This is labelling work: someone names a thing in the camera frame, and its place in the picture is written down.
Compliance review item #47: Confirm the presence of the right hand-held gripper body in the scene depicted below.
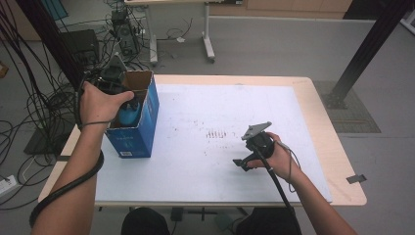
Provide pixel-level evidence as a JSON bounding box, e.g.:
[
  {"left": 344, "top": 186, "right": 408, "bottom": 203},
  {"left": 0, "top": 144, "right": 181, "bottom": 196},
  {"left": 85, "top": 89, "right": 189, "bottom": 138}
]
[{"left": 241, "top": 120, "right": 276, "bottom": 160}]

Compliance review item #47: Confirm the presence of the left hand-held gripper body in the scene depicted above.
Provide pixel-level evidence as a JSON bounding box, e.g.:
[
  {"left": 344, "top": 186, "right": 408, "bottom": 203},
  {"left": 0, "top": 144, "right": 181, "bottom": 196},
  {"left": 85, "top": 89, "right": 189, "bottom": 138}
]
[{"left": 86, "top": 53, "right": 129, "bottom": 96}]

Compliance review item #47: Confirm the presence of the blue detergent bottle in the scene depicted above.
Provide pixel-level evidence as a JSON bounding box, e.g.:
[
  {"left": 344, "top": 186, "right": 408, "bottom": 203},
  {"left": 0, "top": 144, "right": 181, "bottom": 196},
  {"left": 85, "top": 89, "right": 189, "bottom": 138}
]
[{"left": 116, "top": 100, "right": 144, "bottom": 128}]

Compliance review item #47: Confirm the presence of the blue cardboard box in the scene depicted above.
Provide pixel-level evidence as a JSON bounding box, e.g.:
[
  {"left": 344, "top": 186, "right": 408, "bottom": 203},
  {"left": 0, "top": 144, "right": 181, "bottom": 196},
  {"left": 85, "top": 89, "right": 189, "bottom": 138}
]
[{"left": 104, "top": 70, "right": 161, "bottom": 160}]

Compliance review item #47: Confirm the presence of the person's right hand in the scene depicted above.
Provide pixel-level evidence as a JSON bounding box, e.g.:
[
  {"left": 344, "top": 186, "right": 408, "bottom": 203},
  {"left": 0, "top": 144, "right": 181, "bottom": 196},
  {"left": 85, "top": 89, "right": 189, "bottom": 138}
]
[{"left": 247, "top": 131, "right": 303, "bottom": 183}]

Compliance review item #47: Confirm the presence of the person's left hand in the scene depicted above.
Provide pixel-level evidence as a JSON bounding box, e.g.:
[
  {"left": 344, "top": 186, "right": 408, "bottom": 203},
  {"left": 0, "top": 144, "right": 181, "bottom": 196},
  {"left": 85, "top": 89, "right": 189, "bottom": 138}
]
[{"left": 78, "top": 80, "right": 136, "bottom": 132}]

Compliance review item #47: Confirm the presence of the white table sheet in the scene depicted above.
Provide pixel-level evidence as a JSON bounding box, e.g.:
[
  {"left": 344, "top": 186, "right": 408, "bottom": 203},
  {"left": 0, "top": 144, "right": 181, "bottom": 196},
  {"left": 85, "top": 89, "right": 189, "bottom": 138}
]
[{"left": 95, "top": 83, "right": 334, "bottom": 205}]

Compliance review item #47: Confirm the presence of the black equipment box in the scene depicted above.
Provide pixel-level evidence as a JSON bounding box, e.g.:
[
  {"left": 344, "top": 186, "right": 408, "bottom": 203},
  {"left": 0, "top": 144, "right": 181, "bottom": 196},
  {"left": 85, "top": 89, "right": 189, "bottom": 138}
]
[{"left": 61, "top": 28, "right": 101, "bottom": 66}]

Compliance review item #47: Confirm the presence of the black computer tower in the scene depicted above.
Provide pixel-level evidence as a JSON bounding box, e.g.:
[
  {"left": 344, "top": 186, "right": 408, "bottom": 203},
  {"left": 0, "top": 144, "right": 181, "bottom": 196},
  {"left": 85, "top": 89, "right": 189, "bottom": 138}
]
[{"left": 111, "top": 9, "right": 141, "bottom": 57}]

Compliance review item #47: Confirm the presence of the grey foot pedal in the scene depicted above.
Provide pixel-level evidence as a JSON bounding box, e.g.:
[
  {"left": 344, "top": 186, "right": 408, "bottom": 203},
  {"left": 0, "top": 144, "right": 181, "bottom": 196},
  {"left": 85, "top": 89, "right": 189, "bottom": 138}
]
[{"left": 212, "top": 212, "right": 235, "bottom": 232}]

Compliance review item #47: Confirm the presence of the person's right leg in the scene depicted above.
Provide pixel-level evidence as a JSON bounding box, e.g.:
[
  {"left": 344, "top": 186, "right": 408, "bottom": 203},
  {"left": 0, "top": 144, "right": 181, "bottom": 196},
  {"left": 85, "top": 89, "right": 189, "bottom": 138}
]
[{"left": 235, "top": 207, "right": 303, "bottom": 235}]

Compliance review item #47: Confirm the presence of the person's leg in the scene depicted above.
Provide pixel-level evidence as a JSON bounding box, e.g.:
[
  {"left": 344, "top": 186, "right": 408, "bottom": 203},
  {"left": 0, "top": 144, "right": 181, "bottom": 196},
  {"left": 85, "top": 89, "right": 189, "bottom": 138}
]
[
  {"left": 235, "top": 207, "right": 303, "bottom": 235},
  {"left": 120, "top": 207, "right": 171, "bottom": 235}
]

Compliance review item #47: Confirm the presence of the grey floor grate mat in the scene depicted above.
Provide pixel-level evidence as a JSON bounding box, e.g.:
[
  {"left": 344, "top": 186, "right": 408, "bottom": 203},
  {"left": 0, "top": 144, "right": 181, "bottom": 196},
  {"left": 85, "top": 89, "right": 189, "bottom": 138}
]
[{"left": 313, "top": 80, "right": 382, "bottom": 134}]

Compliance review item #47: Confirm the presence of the grey tape strip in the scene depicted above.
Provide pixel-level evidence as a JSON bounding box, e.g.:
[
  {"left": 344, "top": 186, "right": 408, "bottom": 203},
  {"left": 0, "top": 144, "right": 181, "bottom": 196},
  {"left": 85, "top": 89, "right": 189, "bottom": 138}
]
[{"left": 346, "top": 173, "right": 368, "bottom": 185}]

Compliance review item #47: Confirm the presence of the person's left leg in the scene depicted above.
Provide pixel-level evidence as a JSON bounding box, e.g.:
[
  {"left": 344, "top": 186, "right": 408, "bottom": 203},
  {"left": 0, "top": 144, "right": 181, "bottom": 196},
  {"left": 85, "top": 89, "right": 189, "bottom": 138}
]
[{"left": 120, "top": 207, "right": 171, "bottom": 235}]

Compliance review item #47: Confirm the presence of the wooden cabinet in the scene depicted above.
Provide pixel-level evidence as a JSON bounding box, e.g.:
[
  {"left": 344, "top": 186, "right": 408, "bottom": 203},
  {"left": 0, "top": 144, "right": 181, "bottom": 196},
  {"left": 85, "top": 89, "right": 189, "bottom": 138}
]
[{"left": 208, "top": 0, "right": 354, "bottom": 20}]

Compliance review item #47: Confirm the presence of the white power strip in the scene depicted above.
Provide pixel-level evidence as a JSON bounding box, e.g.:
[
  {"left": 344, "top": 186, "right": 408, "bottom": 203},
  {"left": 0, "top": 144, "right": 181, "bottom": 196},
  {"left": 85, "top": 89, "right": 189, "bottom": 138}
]
[{"left": 0, "top": 174, "right": 19, "bottom": 198}]

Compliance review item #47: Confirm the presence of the thin grey cable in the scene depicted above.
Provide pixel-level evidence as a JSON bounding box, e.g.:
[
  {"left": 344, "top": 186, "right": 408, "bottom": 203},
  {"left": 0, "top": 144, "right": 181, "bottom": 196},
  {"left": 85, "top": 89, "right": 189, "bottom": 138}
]
[{"left": 275, "top": 140, "right": 302, "bottom": 194}]

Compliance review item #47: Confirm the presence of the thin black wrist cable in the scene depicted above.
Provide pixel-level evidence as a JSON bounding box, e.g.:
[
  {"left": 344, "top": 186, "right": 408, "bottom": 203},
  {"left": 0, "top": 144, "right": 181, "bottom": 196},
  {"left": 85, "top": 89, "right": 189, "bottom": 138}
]
[{"left": 74, "top": 71, "right": 115, "bottom": 132}]

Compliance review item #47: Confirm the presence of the bundle of black cables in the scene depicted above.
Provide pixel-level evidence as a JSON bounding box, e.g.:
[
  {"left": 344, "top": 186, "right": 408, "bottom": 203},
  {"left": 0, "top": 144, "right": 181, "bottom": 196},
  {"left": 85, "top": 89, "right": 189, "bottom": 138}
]
[{"left": 0, "top": 0, "right": 82, "bottom": 212}]

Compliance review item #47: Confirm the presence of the white desk frame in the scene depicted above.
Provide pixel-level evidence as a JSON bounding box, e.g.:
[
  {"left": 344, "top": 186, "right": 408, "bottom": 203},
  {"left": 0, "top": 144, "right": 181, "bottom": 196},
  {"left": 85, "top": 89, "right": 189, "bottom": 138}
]
[{"left": 124, "top": 0, "right": 245, "bottom": 66}]

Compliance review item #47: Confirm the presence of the thick black gripper cable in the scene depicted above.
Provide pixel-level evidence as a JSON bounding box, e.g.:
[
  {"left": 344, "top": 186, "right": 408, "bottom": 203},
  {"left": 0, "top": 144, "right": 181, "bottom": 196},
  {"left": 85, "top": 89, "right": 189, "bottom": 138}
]
[{"left": 28, "top": 149, "right": 106, "bottom": 229}]

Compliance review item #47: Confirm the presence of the black metal post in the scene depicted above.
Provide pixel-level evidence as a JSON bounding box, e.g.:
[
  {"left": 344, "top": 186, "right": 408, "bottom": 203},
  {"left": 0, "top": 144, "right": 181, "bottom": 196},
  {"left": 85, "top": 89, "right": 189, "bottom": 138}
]
[{"left": 322, "top": 0, "right": 415, "bottom": 110}]

